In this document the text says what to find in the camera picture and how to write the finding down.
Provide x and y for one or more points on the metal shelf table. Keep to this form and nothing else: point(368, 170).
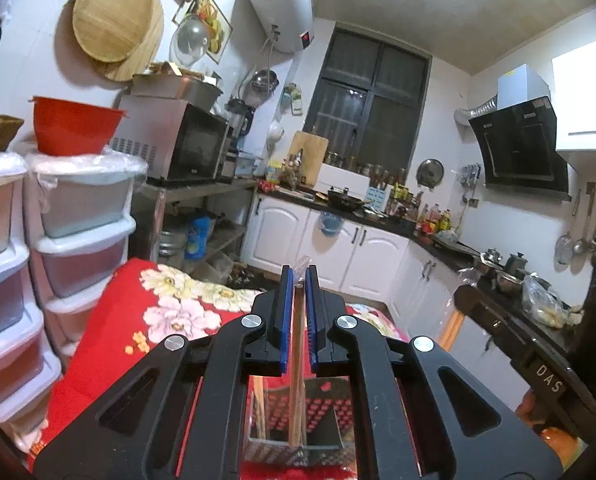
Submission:
point(198, 200)

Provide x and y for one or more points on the black wok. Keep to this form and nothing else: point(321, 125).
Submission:
point(348, 199)

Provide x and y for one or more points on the white water heater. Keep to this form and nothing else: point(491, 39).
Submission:
point(280, 5)

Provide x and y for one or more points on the group of metal pots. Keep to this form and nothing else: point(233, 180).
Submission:
point(500, 270)

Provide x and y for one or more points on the hanging metal pot lid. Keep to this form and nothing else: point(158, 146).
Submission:
point(430, 174)

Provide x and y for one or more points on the dark kitchen window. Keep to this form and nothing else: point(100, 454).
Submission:
point(368, 100)

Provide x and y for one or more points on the red floral tablecloth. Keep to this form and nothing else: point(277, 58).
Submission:
point(143, 320)

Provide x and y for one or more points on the framed fruit picture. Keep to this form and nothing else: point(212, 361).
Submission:
point(217, 25)

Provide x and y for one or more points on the hanging white kitchen tool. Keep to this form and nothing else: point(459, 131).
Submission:
point(276, 132)

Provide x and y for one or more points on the black range hood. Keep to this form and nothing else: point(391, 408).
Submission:
point(523, 150)

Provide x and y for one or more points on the round bamboo tray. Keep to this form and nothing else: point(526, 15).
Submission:
point(110, 12)

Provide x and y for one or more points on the red plastic basin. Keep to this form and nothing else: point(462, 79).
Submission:
point(73, 125)

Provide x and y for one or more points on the hanging green packets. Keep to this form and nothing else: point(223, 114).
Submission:
point(293, 99)

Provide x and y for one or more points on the white wall cabinet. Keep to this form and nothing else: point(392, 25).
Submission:
point(585, 100)

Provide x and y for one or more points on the person's right hand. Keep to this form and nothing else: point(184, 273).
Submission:
point(558, 445)

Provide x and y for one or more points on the clear plastic bag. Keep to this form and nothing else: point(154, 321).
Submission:
point(548, 305)

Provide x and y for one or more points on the row of hanging ladles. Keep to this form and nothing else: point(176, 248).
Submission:
point(590, 230)

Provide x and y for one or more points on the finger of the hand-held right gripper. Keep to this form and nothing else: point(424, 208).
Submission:
point(483, 310)

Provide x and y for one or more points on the silver microwave oven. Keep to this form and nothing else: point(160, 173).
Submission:
point(178, 142)

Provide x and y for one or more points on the wooden cutting board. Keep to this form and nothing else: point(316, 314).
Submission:
point(310, 157)

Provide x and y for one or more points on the white lower kitchen cabinets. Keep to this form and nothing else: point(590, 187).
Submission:
point(378, 260)

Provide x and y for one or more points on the metal baking tray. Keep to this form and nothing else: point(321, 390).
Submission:
point(178, 90)

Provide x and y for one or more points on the blue hanging bag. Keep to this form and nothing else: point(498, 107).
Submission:
point(330, 222)

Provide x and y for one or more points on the yellow jar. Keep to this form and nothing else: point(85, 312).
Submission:
point(273, 172)

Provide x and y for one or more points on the white plastic drawer tower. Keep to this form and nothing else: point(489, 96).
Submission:
point(83, 220)
point(3, 260)

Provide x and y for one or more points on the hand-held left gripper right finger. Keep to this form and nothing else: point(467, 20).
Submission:
point(314, 320)

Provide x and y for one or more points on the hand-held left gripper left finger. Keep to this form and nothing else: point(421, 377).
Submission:
point(277, 320)

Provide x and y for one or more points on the blue packet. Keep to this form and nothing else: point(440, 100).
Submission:
point(199, 237)

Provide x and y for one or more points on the wooden chopstick pair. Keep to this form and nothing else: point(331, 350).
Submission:
point(260, 410)
point(297, 360)
point(452, 330)

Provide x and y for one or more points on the glass pot lid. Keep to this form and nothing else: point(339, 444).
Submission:
point(192, 40)

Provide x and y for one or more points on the round wooden board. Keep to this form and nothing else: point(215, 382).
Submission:
point(150, 55)

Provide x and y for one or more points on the white knife rack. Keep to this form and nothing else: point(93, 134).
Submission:
point(378, 199)

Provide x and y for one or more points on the black blender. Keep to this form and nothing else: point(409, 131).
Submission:
point(240, 122)

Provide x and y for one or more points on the row of spice jars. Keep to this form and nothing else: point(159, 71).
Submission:
point(373, 170)

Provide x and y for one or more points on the perforated metal utensil holder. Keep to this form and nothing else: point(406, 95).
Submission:
point(323, 420)

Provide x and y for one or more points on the group of condiment bottles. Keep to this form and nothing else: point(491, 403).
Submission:
point(435, 220)

